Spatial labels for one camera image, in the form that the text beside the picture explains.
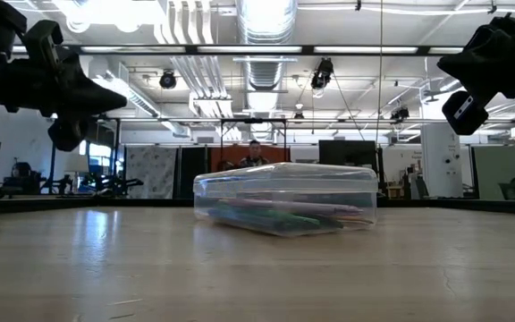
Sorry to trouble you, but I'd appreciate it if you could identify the black equipment stack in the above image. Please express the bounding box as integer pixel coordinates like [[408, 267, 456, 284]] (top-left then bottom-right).
[[1, 160, 45, 196]]

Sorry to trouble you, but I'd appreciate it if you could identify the black round spot lamp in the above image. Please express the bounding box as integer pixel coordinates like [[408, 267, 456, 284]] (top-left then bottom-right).
[[158, 68, 179, 90]]

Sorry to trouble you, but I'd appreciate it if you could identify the green pen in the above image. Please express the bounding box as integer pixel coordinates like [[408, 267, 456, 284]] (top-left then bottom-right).
[[207, 204, 344, 234]]

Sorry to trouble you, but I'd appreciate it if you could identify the green partition panel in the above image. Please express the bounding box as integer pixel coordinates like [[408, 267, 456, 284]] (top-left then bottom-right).
[[470, 144, 515, 201]]

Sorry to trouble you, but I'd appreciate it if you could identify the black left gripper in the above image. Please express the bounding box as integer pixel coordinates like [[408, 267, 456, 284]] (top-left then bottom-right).
[[0, 54, 129, 119]]

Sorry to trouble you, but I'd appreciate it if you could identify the black tube frame stand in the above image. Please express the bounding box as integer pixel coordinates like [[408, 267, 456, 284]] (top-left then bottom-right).
[[218, 117, 289, 165]]

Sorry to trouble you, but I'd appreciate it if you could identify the white column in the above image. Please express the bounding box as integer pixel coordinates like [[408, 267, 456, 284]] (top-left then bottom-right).
[[419, 121, 465, 199]]

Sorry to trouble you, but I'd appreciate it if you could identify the silver round ventilation duct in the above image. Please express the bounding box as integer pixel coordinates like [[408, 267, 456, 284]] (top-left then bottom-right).
[[235, 0, 300, 115]]

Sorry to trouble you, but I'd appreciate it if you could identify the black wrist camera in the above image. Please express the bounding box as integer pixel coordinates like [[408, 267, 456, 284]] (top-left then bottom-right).
[[46, 114, 90, 153], [441, 89, 491, 137]]

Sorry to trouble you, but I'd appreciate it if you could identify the black partition panel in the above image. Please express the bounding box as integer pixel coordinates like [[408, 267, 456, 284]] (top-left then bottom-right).
[[177, 146, 210, 199]]

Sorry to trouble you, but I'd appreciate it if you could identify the black table edge rail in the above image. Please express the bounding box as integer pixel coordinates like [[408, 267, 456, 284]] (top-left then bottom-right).
[[0, 194, 515, 216]]

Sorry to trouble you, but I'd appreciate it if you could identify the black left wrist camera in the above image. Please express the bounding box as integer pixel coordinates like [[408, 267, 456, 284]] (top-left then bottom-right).
[[46, 114, 90, 153]]

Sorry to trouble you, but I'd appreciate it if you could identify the grey patterned partition panel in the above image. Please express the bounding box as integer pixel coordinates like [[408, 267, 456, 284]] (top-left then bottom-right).
[[124, 145, 177, 199]]

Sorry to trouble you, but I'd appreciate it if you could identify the black hanging camera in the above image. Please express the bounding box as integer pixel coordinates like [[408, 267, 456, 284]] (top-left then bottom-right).
[[389, 105, 411, 123], [309, 56, 335, 91]]

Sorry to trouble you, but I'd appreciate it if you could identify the thin hanging cable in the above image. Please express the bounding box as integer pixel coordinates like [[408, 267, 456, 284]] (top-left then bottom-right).
[[375, 0, 384, 145]]

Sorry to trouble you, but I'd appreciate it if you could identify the orange partition panel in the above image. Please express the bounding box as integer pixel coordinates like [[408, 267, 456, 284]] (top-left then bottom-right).
[[208, 144, 291, 173]]

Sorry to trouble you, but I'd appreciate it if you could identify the purple ballpoint pen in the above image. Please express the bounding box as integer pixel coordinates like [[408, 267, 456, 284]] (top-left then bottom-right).
[[228, 198, 366, 219]]

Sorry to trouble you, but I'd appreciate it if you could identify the clear plastic supply box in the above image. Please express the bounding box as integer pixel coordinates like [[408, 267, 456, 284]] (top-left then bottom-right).
[[192, 161, 379, 238]]

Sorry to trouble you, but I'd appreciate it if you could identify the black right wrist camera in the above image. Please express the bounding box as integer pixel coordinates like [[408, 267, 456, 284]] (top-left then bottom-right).
[[441, 89, 491, 137]]

